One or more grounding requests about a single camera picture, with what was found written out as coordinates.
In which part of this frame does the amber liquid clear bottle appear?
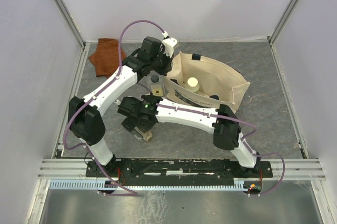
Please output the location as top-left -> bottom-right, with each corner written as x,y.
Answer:
134,127 -> 153,142

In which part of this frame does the cream canvas tote bag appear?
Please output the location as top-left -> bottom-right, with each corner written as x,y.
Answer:
163,52 -> 250,112

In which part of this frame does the pale green lotion bottle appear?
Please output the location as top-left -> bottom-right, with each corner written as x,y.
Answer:
185,77 -> 200,93

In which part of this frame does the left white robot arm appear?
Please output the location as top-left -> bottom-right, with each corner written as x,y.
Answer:
68,36 -> 178,177

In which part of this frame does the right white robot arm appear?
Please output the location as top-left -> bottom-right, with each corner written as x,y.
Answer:
117,95 -> 260,177

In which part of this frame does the square perfume bottle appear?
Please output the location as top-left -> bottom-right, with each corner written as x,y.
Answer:
147,75 -> 166,98

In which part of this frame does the brown folded towel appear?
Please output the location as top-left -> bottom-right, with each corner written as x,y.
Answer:
89,38 -> 120,79

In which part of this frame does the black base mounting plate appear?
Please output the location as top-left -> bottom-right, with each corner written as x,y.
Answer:
85,157 -> 274,185

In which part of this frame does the small circuit board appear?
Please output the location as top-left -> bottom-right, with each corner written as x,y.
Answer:
248,183 -> 262,193

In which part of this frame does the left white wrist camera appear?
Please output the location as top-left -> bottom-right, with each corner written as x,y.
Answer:
162,31 -> 179,58

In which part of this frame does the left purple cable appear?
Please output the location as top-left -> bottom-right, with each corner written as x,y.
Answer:
63,20 -> 169,198

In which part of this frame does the aluminium frame rail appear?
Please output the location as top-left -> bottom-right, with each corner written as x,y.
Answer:
38,157 -> 90,180

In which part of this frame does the blue slotted cable duct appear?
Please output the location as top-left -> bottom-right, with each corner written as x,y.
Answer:
49,177 -> 252,191

